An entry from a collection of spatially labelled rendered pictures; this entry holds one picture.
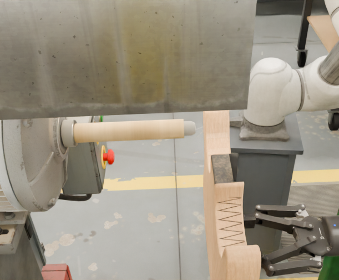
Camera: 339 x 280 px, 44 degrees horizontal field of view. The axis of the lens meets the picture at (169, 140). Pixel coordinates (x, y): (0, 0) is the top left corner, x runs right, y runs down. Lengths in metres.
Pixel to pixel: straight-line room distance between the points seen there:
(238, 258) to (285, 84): 1.02
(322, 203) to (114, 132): 1.83
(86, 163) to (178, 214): 1.30
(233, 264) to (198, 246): 1.57
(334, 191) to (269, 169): 0.91
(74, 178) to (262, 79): 0.75
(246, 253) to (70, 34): 0.34
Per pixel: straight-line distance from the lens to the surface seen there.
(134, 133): 0.69
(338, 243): 0.84
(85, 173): 1.04
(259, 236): 1.91
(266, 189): 1.71
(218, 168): 0.65
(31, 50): 0.48
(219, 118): 0.76
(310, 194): 2.44
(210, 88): 0.48
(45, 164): 0.66
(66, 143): 0.71
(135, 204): 2.33
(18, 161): 0.62
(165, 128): 0.69
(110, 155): 1.08
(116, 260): 2.10
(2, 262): 0.94
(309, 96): 1.55
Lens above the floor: 1.66
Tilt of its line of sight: 37 degrees down
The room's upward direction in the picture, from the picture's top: 3 degrees counter-clockwise
